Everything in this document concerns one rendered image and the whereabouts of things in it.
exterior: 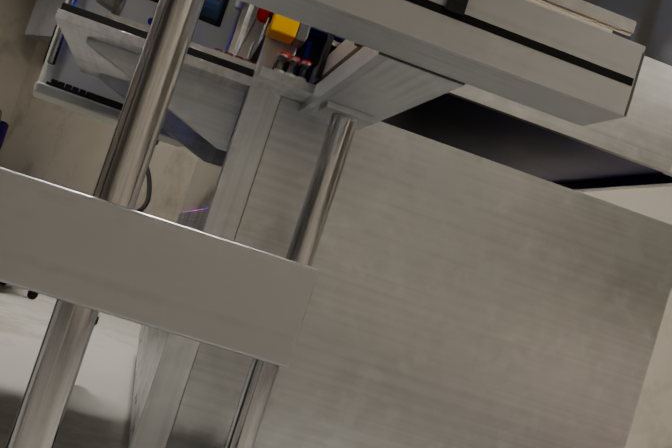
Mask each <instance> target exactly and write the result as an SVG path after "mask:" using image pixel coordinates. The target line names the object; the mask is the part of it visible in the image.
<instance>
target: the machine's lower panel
mask: <svg viewBox="0 0 672 448"><path fill-rule="evenodd" d="M300 106H301V102H298V101H295V100H292V99H290V98H287V97H284V96H281V99H280V102H279V105H278V108H277V111H276V114H275V117H274V120H273V123H272V126H271V129H270V133H269V136H268V139H267V142H266V145H265V148H264V151H263V154H262V157H261V160H260V163H259V166H258V169H257V172H256V175H255V178H254V181H253V184H252V187H251V190H250V193H249V196H248V199H247V202H246V205H245V208H244V212H243V215H242V218H241V221H240V224H239V227H238V230H237V233H236V236H235V239H234V242H235V243H239V244H242V245H245V246H248V247H251V248H254V249H257V250H260V251H263V252H267V253H270V254H273V255H276V256H279V257H282V258H285V257H286V254H287V251H288V248H289V245H290V241H291V238H292V235H293V232H294V229H295V226H296V223H297V220H298V217H299V214H300V211H301V208H302V204H303V201H304V198H305V195H306V192H307V189H308V186H309V183H310V180H311V177H312V174H313V170H314V167H315V164H316V161H317V158H318V155H319V152H320V149H321V146H322V143H323V140H324V137H325V133H326V130H327V127H328V124H329V122H327V121H324V120H321V119H318V118H315V117H312V116H310V115H307V114H304V113H301V112H299V109H300ZM312 267H313V268H316V269H317V270H318V272H319V273H318V276H317V279H316V282H315V286H314V289H313V292H312V295H311V298H310V301H309V304H308V307H307V310H306V314H305V317H304V320H303V323H302V326H301V329H300V332H299V335H298V339H297V342H296V345H295V348H294V351H293V354H292V357H291V360H290V363H289V366H288V367H282V366H279V369H278V372H277V375H276V379H275V382H274V385H273V388H272V391H271V394H270V397H269V400H268V403H267V407H266V410H265V413H264V416H263V419H262V422H261V425H260V428H259V431H258V435H257V438H256V441H255V444H254V447H253V448H625V446H626V442H627V439H628V436H629V432H630V429H631V425H632V422H633V418H634V415H635V411H636V408H637V404H638V401H639V397H640V394H641V390H642V387H643V384H644V380H645V377H646V373H647V370H648V366H649V363H650V359H651V356H652V352H653V349H654V345H655V342H656V338H657V335H658V332H659V328H660V325H661V321H662V318H663V314H664V311H665V307H666V304H667V300H668V297H669V293H670V290H671V287H672V225H671V224H668V223H666V222H663V221H660V220H657V219H654V218H651V217H649V216H646V215H643V214H640V213H637V212H635V211H632V210H629V209H626V208H623V207H620V206H618V205H615V204H612V203H609V202H606V201H604V200H601V199H598V198H595V197H592V196H589V195H587V194H584V193H581V192H578V191H575V190H573V189H570V188H567V187H564V186H561V185H559V184H556V183H553V182H550V181H547V180H544V179H542V178H539V177H536V176H533V175H530V174H528V173H525V172H522V171H519V170H516V169H513V168H511V167H508V166H505V165H502V164H499V163H497V162H494V161H491V160H488V159H485V158H482V157H480V156H477V155H474V154H471V153H468V152H466V151H463V150H460V149H457V148H454V147H451V146H449V145H446V144H443V143H440V142H437V141H435V140H432V139H429V138H426V137H423V136H421V135H418V134H415V133H412V132H409V131H406V130H404V129H401V128H398V127H395V126H392V125H390V124H387V123H384V122H381V121H380V122H377V123H375V124H372V125H370V126H368V127H365V128H363V129H361V130H358V131H355V133H354V136H353V139H352V142H351V145H350V148H349V151H348V155H347V158H346V161H345V164H344V167H343V170H342V173H341V176H340V179H339V183H338V186H337V189H336V192H335V195H334V198H333V201H332V204H331V207H330V211H329V214H328V217H327V220H326V223H325V226H324V229H323V232H322V235H321V239H320V242H319V245H318V248H317V251H316V254H315V257H314V260H313V263H312ZM166 334H167V332H165V331H162V330H159V329H155V328H152V327H149V326H145V325H141V329H140V332H139V341H138V351H137V361H136V371H135V381H134V392H133V402H132V412H131V422H130V432H129V443H128V448H129V446H130V443H131V440H132V437H133V434H134V431H135V428H136V425H137V422H138V419H139V416H140V413H141V410H142V407H143V404H144V401H145V398H146V395H147V392H148V389H149V386H150V383H151V380H152V377H153V374H154V371H155V368H156V365H157V362H158V359H159V356H160V353H161V350H162V347H163V344H164V340H165V337H166ZM252 359H253V358H252V357H249V356H245V355H242V354H239V353H235V352H232V351H229V350H225V349H222V348H219V347H215V346H212V345H209V344H205V343H202V342H200V345H199V348H198V351H197V354H196V357H195V360H194V363H193V366H192V370H191V373H190V376H189V379H188V382H187V385H186V388H185V391H184V394H183V397H182V400H181V403H180V406H179V409H178V412H177V415H176V418H175V421H174V424H173V427H172V430H171V433H170V436H169V439H168V442H167V445H166V448H224V445H225V442H226V439H227V436H228V433H229V430H230V427H231V424H232V420H233V417H234V414H235V411H236V408H237V405H238V402H239V399H240V396H241V393H242V390H243V387H244V383H245V380H246V377H247V374H248V371H249V368H250V365H251V362H252Z"/></svg>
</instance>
